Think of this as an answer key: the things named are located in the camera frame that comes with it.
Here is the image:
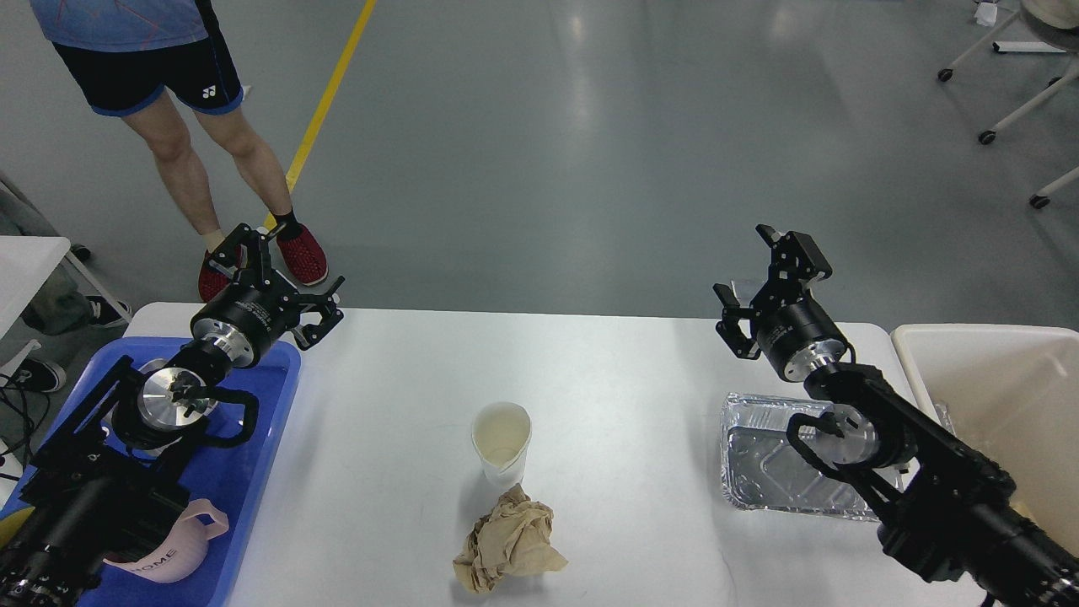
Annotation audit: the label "beige plastic bin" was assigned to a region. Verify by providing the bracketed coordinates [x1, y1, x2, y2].
[893, 325, 1078, 553]

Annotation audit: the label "crumpled brown paper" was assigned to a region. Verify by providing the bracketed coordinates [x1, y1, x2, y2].
[454, 483, 569, 594]

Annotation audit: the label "standing person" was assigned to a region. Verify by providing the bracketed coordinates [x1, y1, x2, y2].
[30, 1, 329, 287]

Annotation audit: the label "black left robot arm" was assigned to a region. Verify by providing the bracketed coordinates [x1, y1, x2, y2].
[3, 224, 343, 606]

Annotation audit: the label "white paper cup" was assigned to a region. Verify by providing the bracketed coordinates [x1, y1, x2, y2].
[472, 402, 532, 491]

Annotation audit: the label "black sneaker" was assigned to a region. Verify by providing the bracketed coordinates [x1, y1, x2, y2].
[10, 357, 67, 395]

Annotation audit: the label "pink mug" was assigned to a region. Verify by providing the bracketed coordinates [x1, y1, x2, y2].
[103, 498, 230, 583]

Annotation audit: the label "white rolling chair base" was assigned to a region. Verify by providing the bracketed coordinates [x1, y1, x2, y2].
[937, 0, 1079, 209]

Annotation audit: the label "clear floor plate left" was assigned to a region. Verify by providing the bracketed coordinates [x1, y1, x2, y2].
[729, 279, 771, 309]

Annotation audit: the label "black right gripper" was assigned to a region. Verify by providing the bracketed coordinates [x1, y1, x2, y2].
[713, 224, 851, 383]

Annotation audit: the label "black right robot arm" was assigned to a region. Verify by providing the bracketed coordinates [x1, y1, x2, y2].
[713, 223, 1078, 606]

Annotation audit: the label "blue plastic tray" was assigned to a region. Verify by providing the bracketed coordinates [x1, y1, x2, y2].
[41, 336, 301, 606]

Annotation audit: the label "white side table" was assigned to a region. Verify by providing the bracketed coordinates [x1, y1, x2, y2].
[1, 235, 132, 336]

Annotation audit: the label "black floor cables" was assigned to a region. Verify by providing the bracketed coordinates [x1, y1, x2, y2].
[0, 375, 39, 465]

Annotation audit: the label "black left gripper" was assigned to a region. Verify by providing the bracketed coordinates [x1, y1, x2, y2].
[191, 223, 346, 368]

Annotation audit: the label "aluminium foil tray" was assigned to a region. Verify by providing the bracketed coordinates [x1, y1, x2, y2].
[718, 392, 878, 522]

